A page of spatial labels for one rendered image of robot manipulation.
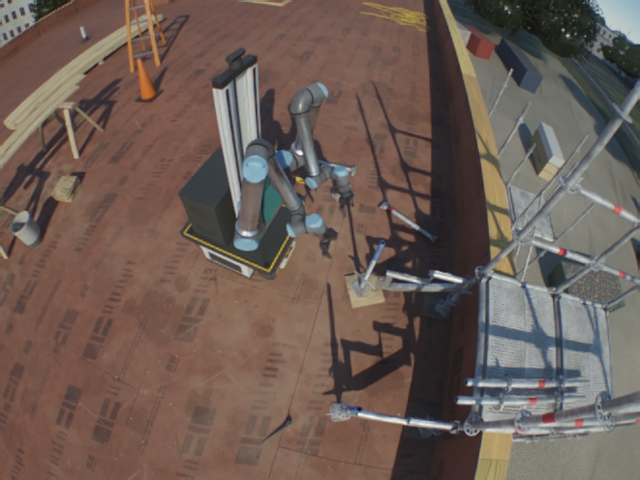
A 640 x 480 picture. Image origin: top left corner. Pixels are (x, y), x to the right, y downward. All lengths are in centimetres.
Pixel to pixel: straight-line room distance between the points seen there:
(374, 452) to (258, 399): 100
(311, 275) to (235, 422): 142
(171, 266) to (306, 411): 175
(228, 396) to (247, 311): 74
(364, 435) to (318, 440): 36
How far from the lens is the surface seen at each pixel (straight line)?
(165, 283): 299
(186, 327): 277
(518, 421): 168
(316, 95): 192
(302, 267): 284
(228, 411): 257
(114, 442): 295
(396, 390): 266
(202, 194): 231
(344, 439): 256
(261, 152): 146
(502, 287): 243
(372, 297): 278
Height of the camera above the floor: 252
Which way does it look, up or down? 57 degrees down
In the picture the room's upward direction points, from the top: 9 degrees clockwise
